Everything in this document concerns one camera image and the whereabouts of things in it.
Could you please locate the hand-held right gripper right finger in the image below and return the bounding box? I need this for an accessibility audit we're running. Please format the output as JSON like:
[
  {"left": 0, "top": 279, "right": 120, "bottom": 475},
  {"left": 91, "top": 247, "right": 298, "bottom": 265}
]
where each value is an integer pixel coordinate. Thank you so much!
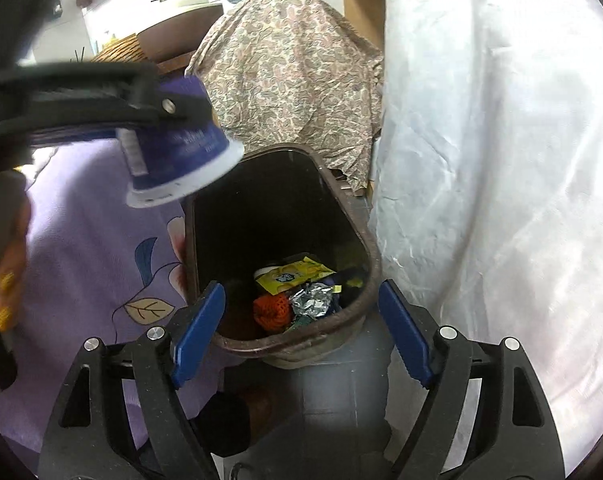
[{"left": 379, "top": 279, "right": 567, "bottom": 480}]

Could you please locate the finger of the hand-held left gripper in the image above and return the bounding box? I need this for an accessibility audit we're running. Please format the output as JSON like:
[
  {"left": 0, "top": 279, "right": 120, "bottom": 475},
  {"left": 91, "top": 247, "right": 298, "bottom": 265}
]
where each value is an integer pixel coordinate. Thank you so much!
[
  {"left": 11, "top": 60, "right": 214, "bottom": 136},
  {"left": 28, "top": 127, "right": 127, "bottom": 150}
]

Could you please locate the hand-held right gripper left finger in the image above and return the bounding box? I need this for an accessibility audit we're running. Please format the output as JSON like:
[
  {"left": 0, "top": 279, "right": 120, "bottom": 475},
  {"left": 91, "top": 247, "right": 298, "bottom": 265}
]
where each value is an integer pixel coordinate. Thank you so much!
[{"left": 37, "top": 281, "right": 227, "bottom": 480}]

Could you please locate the orange mesh net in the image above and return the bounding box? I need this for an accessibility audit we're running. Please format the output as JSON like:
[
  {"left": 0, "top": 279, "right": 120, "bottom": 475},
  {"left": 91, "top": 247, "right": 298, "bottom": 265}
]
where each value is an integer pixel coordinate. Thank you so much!
[{"left": 252, "top": 292, "right": 294, "bottom": 333}]

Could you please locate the blue foil snack wrapper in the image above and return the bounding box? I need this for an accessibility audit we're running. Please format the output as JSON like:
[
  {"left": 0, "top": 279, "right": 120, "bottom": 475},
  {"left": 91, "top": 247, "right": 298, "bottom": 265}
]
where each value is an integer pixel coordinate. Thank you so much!
[{"left": 287, "top": 282, "right": 338, "bottom": 333}]

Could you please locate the yellow wrapper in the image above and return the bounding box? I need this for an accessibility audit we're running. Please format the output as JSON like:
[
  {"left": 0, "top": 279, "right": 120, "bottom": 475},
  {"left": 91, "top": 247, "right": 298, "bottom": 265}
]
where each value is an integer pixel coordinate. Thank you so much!
[{"left": 254, "top": 256, "right": 338, "bottom": 296}]

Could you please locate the purple cup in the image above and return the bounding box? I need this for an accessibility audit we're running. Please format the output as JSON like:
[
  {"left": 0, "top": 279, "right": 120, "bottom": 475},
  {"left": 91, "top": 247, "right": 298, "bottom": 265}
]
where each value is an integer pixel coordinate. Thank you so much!
[{"left": 115, "top": 76, "right": 245, "bottom": 209}]

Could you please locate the dark brown trash bin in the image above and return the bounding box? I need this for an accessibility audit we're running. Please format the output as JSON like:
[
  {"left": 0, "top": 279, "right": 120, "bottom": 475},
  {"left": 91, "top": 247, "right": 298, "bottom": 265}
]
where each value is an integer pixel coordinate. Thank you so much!
[{"left": 182, "top": 144, "right": 382, "bottom": 368}]

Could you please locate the person's left hand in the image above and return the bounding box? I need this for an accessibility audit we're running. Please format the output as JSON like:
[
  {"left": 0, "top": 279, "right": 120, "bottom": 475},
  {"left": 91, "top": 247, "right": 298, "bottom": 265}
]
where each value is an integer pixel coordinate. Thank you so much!
[{"left": 0, "top": 194, "right": 33, "bottom": 334}]

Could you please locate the wicker basket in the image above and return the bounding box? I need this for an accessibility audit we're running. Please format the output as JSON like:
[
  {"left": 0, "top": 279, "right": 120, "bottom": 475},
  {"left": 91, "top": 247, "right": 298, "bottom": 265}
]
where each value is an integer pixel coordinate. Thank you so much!
[{"left": 88, "top": 32, "right": 149, "bottom": 63}]

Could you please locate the purple floral tablecloth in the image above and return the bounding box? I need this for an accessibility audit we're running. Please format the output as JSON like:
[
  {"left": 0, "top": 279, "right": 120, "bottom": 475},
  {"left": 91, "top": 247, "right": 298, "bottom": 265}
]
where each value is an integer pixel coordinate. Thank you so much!
[{"left": 0, "top": 137, "right": 232, "bottom": 466}]

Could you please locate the dark wooden counter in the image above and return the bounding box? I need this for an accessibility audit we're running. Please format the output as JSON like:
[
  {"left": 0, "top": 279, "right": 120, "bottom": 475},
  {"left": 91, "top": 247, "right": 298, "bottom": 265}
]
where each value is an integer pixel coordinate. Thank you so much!
[{"left": 156, "top": 52, "right": 202, "bottom": 76}]

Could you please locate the brown container white lid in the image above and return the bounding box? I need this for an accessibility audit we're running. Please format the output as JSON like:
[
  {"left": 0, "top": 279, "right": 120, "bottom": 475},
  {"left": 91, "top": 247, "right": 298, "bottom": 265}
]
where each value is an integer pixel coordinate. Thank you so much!
[{"left": 136, "top": 0, "right": 224, "bottom": 63}]

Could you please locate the white cover cloth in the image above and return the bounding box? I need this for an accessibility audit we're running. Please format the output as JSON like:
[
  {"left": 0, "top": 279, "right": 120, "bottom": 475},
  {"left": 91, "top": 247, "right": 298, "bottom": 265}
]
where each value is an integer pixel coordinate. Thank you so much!
[{"left": 369, "top": 0, "right": 603, "bottom": 461}]

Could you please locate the paisley cover cloth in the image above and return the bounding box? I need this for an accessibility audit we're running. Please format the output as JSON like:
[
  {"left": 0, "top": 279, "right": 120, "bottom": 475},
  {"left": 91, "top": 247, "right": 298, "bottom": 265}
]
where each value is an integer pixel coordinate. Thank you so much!
[{"left": 185, "top": 0, "right": 386, "bottom": 196}]

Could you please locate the light wooden cabinet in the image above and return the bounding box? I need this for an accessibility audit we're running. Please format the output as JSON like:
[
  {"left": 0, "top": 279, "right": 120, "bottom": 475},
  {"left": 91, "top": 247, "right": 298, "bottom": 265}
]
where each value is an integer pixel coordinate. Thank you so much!
[{"left": 341, "top": 0, "right": 397, "bottom": 61}]

